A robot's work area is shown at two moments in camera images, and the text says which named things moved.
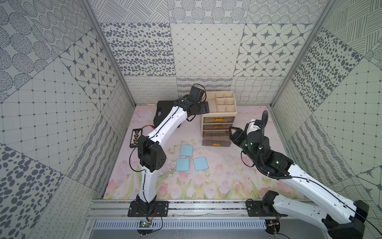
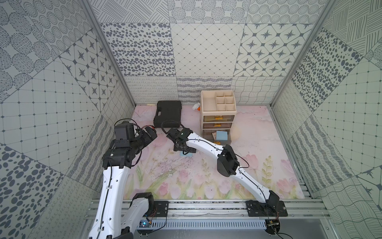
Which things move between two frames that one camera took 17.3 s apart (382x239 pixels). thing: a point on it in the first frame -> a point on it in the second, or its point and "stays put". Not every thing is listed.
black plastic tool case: x=163 y=108 stays put
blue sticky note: x=201 y=164 -> x=221 y=135
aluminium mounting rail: x=229 y=209 stays put
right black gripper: x=239 y=134 -> x=176 y=148
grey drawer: x=218 y=138 stays put
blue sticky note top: x=186 y=150 stays put
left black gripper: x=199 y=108 -> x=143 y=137
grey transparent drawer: x=217 y=120 stays put
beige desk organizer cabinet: x=222 y=110 stays put
